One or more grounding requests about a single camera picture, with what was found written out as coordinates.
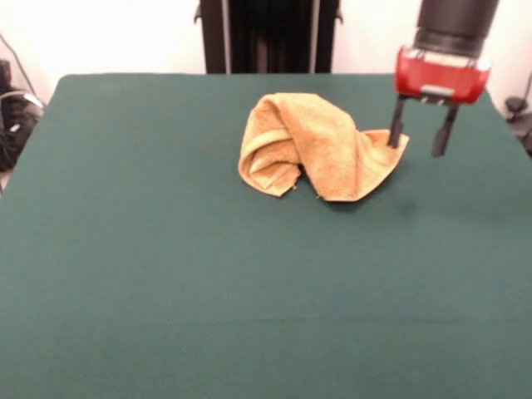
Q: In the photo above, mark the dark green table cloth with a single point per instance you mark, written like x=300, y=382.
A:
x=124, y=249

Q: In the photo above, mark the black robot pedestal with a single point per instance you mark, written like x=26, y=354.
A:
x=270, y=37

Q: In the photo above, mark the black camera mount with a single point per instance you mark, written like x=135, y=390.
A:
x=517, y=124
x=16, y=124

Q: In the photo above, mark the orange terry towel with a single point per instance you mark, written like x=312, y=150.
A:
x=324, y=158

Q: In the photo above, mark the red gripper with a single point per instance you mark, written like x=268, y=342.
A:
x=436, y=77

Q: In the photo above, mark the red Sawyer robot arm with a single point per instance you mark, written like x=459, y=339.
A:
x=457, y=21

